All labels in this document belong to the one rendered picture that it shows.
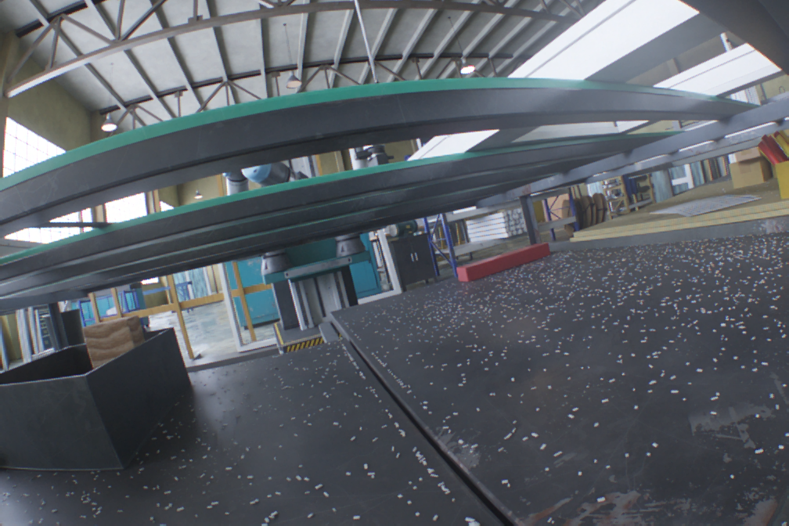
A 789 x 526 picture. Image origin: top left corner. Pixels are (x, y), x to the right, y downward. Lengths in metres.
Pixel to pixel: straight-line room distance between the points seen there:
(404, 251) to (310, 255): 2.80
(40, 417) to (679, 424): 0.54
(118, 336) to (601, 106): 0.68
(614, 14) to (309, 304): 2.23
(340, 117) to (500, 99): 0.14
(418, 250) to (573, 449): 4.81
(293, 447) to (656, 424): 0.29
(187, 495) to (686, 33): 0.57
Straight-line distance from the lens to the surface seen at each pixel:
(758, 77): 0.75
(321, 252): 2.28
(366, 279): 5.05
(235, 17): 8.75
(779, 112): 0.80
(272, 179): 1.04
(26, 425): 0.46
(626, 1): 0.41
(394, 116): 0.26
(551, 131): 0.72
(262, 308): 5.00
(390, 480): 0.26
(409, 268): 4.95
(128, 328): 0.57
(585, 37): 0.43
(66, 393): 0.40
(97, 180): 0.28
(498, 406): 0.32
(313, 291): 2.36
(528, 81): 0.35
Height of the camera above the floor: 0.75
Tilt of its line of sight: 1 degrees up
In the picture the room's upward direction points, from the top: 13 degrees counter-clockwise
